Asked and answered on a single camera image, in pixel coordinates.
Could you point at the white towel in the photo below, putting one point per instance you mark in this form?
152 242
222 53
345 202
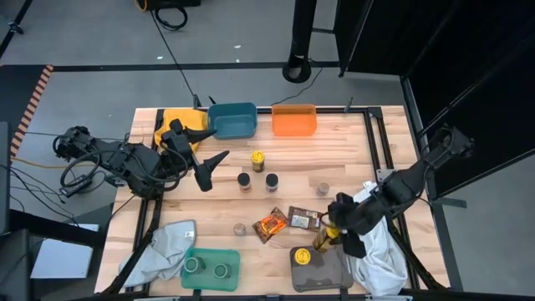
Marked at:
380 267

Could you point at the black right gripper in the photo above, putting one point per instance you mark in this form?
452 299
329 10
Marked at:
353 213

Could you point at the black power adapter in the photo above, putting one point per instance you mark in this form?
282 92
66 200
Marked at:
75 188

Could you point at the black hazard-striped floor ramp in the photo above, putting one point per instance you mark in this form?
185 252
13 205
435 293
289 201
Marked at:
36 100

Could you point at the orange plastic bin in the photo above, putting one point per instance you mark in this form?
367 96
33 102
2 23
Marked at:
293 121

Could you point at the white sheet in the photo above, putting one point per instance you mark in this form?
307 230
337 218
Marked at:
62 259

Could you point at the grey translucent plastic bin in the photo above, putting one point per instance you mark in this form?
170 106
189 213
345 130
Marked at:
322 276

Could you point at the black side furniture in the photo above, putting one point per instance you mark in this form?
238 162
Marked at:
12 267

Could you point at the blue plastic bin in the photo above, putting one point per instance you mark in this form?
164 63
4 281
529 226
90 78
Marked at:
232 121

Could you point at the orange foil spice packet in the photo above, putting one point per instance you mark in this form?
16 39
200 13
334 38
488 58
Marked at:
269 226

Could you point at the yellow cloth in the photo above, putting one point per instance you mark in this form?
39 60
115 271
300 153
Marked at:
194 117

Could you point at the grey cloth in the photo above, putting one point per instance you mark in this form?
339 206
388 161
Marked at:
167 246

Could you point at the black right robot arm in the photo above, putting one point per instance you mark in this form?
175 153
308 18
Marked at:
405 184

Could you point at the black-lid orange spice jar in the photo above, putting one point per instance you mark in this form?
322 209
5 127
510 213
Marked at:
244 182

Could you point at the teal plastic bin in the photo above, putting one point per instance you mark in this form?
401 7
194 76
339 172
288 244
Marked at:
209 284

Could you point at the brown spice packet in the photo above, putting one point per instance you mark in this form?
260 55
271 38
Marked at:
304 218

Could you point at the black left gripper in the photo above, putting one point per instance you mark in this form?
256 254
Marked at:
179 142

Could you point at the black equipment box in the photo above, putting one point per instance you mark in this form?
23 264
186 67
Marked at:
167 3

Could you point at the black-lid purple-label spice jar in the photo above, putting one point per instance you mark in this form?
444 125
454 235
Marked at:
271 183

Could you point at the black partition panel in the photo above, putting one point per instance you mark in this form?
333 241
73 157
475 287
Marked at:
460 42

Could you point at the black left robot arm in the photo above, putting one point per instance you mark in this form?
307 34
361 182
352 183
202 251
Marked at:
138 165

